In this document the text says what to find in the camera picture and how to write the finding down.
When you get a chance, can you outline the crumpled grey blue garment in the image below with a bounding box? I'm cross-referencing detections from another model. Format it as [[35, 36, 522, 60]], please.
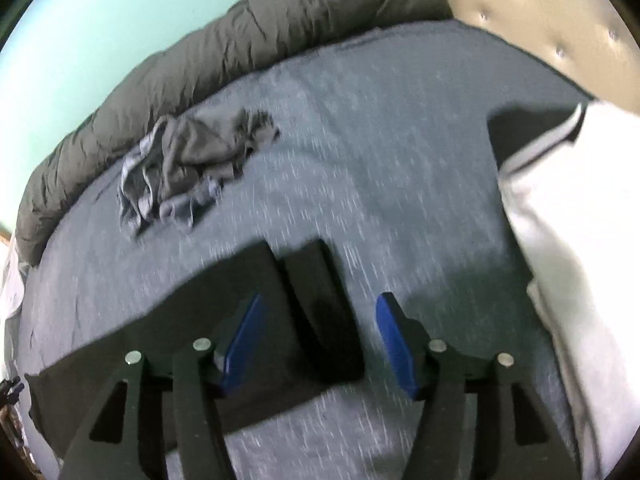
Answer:
[[118, 105, 280, 238]]

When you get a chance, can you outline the beige tufted headboard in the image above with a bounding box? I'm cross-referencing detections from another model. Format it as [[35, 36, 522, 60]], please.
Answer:
[[448, 0, 639, 113]]

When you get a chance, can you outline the black garment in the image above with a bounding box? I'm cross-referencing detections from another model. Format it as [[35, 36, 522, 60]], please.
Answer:
[[26, 238, 364, 456]]

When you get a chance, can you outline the blue grey bed sheet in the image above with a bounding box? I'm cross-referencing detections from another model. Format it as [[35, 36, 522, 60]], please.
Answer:
[[13, 21, 588, 479]]

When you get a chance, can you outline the dark grey rolled duvet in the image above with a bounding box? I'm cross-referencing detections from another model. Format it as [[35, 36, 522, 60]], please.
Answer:
[[14, 0, 454, 266]]

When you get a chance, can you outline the white folded garment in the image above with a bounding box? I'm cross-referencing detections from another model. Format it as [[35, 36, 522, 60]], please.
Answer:
[[491, 101, 639, 479]]

